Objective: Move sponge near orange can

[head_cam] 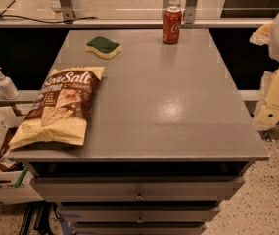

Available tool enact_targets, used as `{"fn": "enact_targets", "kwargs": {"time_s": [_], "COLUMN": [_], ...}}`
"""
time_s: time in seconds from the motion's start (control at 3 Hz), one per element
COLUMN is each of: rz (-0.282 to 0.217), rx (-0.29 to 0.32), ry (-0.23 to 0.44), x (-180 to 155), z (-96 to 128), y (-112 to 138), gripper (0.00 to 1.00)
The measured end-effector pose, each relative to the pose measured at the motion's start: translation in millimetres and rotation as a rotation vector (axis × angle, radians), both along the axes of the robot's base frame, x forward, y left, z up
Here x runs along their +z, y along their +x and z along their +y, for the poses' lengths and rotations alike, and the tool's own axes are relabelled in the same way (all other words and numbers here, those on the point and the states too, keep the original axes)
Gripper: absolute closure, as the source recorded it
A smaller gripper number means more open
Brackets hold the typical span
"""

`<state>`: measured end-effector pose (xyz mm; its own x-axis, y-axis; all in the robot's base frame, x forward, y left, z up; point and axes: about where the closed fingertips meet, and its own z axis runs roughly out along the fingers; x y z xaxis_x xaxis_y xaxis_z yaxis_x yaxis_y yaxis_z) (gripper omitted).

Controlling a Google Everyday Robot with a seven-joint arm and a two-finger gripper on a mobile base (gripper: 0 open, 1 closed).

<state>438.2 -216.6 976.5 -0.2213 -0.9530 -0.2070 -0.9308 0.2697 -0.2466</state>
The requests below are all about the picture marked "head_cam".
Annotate brown sea salt chip bag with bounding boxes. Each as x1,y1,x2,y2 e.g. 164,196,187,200
9,67,105,149

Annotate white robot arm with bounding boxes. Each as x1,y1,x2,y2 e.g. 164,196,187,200
250,14,279,131

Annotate black cable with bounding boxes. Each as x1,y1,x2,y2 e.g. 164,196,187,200
0,0,98,24

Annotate snack packets in box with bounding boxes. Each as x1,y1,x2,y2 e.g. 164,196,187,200
0,127,23,172

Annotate green yellow sponge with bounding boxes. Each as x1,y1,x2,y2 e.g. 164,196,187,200
85,36,121,60

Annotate red soda can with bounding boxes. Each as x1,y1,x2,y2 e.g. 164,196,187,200
163,6,182,44

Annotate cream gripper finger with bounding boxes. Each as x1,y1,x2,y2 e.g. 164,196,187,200
253,69,279,131
250,23,272,46

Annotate white pump soap bottle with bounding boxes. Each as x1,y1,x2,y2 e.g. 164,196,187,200
0,68,20,100

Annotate grey drawer cabinet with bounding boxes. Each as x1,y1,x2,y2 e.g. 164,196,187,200
14,29,268,235

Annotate green stick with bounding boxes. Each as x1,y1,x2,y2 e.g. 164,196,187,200
14,167,28,188

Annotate white cardboard box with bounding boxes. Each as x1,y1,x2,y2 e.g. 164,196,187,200
0,106,42,205

